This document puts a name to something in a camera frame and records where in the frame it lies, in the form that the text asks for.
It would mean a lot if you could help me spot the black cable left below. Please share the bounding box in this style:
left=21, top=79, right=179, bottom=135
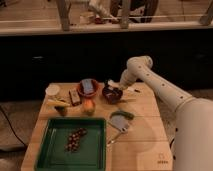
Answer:
left=0, top=105, right=28, bottom=150

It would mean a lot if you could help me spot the orange bowl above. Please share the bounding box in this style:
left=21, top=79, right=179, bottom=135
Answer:
left=77, top=78, right=99, bottom=98

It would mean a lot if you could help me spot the brown bread slice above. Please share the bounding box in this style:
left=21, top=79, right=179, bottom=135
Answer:
left=69, top=89, right=81, bottom=106

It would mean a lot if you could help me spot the orange fruit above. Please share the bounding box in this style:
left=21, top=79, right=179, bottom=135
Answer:
left=83, top=99, right=95, bottom=115

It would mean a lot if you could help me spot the bunch of red grapes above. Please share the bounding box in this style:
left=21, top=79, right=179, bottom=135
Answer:
left=65, top=128, right=87, bottom=152

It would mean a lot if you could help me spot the purple bowl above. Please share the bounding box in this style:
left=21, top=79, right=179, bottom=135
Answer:
left=102, top=86, right=123, bottom=104

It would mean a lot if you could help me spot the green tray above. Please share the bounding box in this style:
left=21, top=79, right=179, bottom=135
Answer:
left=34, top=117, right=106, bottom=171

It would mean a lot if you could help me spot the green cucumber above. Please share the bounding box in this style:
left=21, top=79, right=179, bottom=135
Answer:
left=110, top=110, right=135, bottom=120

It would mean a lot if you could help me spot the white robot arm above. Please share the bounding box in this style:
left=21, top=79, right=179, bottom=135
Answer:
left=119, top=56, right=213, bottom=171

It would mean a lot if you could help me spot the blue sponge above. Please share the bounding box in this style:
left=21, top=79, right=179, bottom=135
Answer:
left=82, top=79, right=94, bottom=94

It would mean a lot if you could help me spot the white round lid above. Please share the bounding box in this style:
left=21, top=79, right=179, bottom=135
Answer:
left=45, top=84, right=60, bottom=96

